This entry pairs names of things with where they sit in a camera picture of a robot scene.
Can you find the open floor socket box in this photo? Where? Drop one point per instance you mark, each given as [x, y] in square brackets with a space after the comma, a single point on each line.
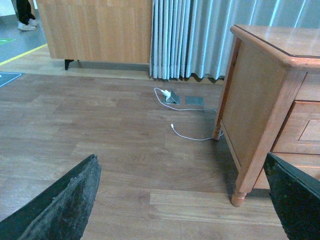
[173, 99]

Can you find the black cabinet leg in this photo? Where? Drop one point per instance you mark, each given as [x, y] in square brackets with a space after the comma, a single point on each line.
[67, 63]

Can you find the wooden drawer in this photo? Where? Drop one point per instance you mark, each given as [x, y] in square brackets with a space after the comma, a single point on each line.
[300, 133]

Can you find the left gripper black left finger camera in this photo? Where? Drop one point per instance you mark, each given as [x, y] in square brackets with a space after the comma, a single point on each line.
[60, 212]

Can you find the closed floor socket cover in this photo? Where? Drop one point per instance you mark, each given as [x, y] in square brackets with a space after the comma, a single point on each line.
[194, 100]

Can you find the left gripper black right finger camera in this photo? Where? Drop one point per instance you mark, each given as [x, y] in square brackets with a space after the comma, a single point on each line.
[295, 196]

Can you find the person legs white shoes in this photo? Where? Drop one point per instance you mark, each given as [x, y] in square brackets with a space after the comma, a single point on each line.
[26, 20]

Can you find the wooden nightstand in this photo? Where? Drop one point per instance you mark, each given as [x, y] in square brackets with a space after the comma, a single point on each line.
[269, 69]

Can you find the large wooden cabinet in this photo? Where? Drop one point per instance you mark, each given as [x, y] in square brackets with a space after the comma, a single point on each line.
[114, 31]

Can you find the grey pleated curtain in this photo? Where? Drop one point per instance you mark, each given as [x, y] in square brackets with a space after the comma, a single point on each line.
[194, 37]

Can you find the white charger plug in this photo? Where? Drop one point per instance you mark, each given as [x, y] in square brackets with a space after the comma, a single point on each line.
[166, 93]

